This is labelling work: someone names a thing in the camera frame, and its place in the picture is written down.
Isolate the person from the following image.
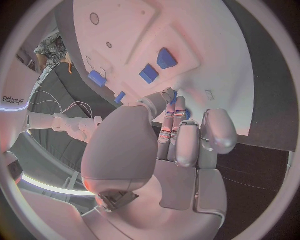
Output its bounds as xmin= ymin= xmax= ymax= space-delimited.
xmin=33 ymin=32 xmax=73 ymax=71

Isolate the white task board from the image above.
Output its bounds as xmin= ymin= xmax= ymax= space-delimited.
xmin=54 ymin=0 xmax=256 ymax=137

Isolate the small blue block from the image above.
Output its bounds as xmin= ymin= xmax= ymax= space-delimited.
xmin=138 ymin=63 xmax=160 ymax=85

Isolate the white cable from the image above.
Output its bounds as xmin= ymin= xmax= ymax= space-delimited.
xmin=61 ymin=100 xmax=94 ymax=119
xmin=28 ymin=90 xmax=64 ymax=114

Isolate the blue cylinder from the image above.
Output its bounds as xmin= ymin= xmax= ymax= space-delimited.
xmin=87 ymin=69 xmax=109 ymax=88

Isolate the short blue peg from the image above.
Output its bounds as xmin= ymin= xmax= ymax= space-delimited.
xmin=113 ymin=91 xmax=127 ymax=104

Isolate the large blue block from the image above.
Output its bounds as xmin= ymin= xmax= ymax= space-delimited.
xmin=156 ymin=47 xmax=179 ymax=70

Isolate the glowing light bar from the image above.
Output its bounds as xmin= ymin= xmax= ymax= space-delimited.
xmin=20 ymin=174 xmax=96 ymax=197

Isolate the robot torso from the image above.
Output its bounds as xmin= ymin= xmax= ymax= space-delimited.
xmin=0 ymin=53 xmax=44 ymax=154

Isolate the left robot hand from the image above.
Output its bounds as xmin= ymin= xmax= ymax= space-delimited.
xmin=80 ymin=87 xmax=239 ymax=240

